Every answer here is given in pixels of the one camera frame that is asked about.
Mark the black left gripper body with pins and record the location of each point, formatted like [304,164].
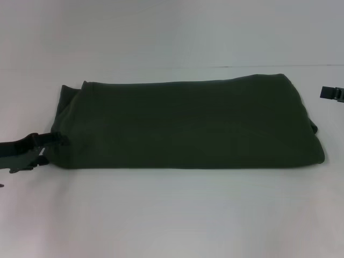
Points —
[16,154]

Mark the dark green FREE t-shirt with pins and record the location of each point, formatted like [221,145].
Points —
[182,121]

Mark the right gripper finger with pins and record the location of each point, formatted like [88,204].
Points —
[329,92]

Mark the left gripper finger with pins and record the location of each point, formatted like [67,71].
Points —
[51,139]
[40,161]

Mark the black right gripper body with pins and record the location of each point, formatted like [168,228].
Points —
[342,95]

